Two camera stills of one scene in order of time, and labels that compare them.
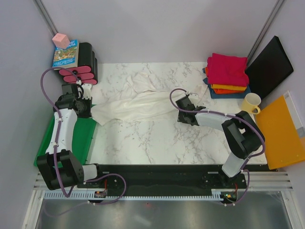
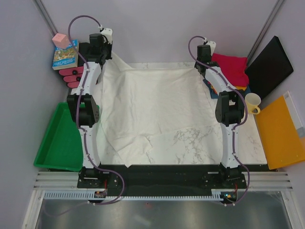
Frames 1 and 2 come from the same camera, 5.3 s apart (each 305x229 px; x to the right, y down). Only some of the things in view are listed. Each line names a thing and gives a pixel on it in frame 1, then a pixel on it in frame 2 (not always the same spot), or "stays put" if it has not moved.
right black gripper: [180, 117] → [196, 65]
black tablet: [269, 66] stays put
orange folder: [282, 131] stays put
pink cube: [61, 41] stays put
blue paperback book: [67, 57] stays put
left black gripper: [87, 114] → [109, 46]
